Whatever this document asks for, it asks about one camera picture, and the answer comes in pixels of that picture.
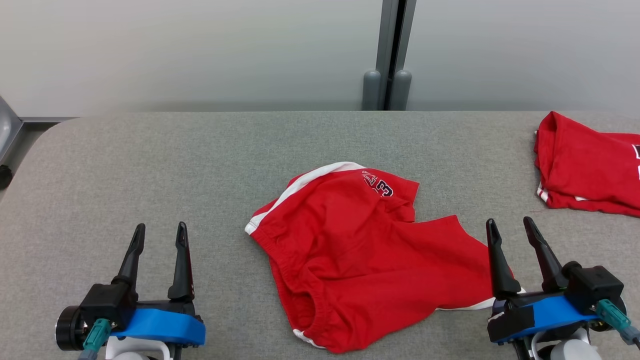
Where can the grey metal cart frame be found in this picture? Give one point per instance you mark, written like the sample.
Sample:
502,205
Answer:
7,130

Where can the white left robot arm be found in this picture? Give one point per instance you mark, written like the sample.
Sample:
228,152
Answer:
135,349

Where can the grey vertical partition post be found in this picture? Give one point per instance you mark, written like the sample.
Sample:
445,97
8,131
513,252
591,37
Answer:
395,40

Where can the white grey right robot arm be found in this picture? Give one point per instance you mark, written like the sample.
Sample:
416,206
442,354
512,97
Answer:
565,347

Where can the blue banded right gripper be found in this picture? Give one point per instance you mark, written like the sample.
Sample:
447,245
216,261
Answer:
545,312

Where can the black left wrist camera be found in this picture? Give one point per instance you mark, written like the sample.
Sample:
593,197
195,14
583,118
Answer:
100,305

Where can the red shorts with white stripe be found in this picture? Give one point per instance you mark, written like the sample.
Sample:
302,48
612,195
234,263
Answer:
360,250

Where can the blue banded left gripper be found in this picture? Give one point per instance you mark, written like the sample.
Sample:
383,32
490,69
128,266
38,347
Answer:
165,325

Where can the red shirt with white sleeves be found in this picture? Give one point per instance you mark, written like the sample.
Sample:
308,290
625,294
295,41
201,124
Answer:
585,165

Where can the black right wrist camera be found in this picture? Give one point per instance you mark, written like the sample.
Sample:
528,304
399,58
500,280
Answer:
595,287

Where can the grey rounded post foot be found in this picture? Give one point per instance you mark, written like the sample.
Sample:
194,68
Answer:
371,92
401,92

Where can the black caster wheel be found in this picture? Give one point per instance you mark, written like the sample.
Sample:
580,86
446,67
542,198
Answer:
4,176

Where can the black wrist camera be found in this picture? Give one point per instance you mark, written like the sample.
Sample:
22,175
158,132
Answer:
595,287
100,305

